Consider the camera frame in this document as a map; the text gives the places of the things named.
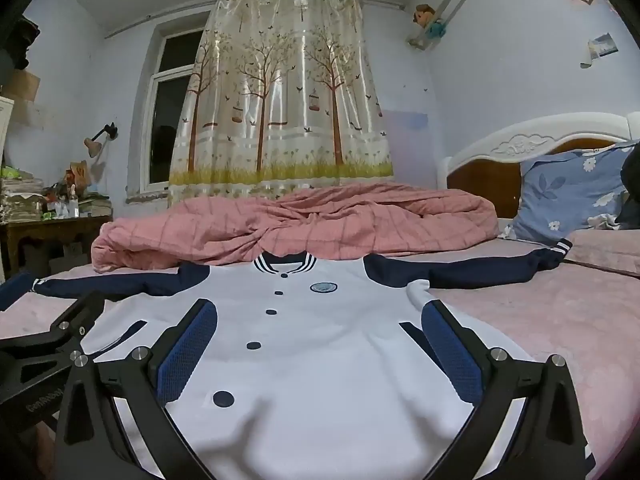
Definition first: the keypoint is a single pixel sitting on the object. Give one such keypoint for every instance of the white and wooden headboard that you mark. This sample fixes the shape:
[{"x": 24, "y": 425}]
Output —
[{"x": 500, "y": 160}]

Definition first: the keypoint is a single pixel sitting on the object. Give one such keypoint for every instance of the wooden desk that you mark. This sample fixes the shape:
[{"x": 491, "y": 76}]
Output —
[{"x": 45, "y": 240}]

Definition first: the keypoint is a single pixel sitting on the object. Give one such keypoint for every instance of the doll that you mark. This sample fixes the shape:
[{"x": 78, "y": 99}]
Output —
[{"x": 429, "y": 20}]

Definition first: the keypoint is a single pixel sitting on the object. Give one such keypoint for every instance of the white and navy jacket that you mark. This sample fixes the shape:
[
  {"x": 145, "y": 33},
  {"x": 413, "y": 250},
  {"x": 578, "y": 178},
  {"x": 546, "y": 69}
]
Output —
[{"x": 310, "y": 360}]

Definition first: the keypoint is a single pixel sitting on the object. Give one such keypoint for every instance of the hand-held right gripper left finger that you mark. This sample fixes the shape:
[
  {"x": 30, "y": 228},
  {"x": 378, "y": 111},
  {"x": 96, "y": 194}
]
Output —
[{"x": 187, "y": 345}]

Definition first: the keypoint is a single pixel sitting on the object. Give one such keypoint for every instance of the dark cloth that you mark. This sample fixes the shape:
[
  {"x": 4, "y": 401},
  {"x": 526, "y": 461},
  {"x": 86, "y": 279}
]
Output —
[{"x": 631, "y": 185}]

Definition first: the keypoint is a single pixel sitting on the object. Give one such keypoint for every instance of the curtain rod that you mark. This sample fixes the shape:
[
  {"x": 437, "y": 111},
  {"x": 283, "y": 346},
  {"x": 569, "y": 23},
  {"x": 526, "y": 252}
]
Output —
[{"x": 150, "y": 19}]

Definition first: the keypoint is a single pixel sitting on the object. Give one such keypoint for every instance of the tree print curtain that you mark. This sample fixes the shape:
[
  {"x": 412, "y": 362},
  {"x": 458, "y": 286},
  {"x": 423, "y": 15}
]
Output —
[{"x": 280, "y": 95}]

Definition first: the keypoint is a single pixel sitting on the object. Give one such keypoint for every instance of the pink pillow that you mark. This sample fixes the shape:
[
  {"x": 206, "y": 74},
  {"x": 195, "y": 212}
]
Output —
[{"x": 605, "y": 250}]

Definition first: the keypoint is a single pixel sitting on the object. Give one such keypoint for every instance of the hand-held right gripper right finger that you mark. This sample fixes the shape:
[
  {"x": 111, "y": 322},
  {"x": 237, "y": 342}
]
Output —
[{"x": 450, "y": 345}]

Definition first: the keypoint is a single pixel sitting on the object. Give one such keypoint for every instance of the white framed window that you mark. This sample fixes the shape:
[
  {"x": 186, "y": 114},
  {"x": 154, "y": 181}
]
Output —
[{"x": 165, "y": 105}]

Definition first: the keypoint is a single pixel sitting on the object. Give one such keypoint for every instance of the cardboard box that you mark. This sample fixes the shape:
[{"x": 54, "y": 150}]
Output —
[{"x": 22, "y": 85}]

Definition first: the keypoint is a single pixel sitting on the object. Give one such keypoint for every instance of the grey hanging shelf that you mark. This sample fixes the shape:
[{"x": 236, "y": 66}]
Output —
[{"x": 450, "y": 5}]

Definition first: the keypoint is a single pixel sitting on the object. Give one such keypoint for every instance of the wall lamp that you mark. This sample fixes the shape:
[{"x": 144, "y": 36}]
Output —
[{"x": 100, "y": 137}]

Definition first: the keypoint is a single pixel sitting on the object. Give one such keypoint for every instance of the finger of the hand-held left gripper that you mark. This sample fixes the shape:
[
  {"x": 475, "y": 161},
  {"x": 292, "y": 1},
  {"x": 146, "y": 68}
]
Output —
[
  {"x": 15, "y": 290},
  {"x": 65, "y": 327}
]

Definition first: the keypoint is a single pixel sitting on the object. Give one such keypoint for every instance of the pink checked quilt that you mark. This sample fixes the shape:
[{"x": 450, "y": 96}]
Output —
[{"x": 300, "y": 225}]

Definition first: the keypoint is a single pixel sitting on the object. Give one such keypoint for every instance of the blue floral pillow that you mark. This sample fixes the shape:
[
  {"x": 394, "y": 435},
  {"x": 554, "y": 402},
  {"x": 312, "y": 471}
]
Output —
[{"x": 565, "y": 195}]

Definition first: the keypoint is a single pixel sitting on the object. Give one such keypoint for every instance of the stack of books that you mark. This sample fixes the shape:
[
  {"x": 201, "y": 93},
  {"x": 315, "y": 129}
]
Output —
[{"x": 22, "y": 200}]

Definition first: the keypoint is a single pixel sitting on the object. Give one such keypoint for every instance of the curled wall poster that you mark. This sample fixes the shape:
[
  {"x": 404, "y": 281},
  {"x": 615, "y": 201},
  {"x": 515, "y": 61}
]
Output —
[{"x": 600, "y": 50}]

